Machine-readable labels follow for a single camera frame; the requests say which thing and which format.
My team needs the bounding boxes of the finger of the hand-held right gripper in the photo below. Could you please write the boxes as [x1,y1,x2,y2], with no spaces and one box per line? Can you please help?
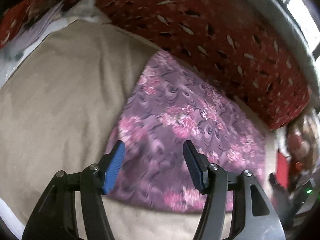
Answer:
[268,173,297,228]

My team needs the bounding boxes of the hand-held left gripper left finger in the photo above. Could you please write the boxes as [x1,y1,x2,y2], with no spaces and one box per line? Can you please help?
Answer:
[22,140,126,240]

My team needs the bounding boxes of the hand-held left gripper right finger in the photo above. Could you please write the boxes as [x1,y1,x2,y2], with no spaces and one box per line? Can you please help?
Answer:
[182,140,287,240]

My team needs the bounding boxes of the purple floral garment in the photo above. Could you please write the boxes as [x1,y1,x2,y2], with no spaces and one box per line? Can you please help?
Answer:
[105,50,267,214]

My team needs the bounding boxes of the red cushion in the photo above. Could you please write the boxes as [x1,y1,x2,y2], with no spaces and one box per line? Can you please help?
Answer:
[276,150,291,189]

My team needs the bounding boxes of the plastic bag with items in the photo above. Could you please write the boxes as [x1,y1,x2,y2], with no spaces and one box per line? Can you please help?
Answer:
[285,110,320,178]

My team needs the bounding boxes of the beige fleece blanket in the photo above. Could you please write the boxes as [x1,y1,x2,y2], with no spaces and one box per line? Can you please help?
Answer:
[0,19,279,240]

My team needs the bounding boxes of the red patterned pillow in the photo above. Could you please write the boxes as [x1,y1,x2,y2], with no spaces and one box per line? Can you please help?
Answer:
[50,0,312,130]

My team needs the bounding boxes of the white crumpled sheet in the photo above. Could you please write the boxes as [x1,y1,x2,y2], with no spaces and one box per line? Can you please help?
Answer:
[0,1,110,88]

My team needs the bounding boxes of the red star print cloth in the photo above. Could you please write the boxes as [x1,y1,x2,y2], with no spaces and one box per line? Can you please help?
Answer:
[0,0,54,49]

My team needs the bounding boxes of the window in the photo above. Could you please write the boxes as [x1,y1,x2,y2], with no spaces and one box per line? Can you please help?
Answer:
[269,0,320,58]

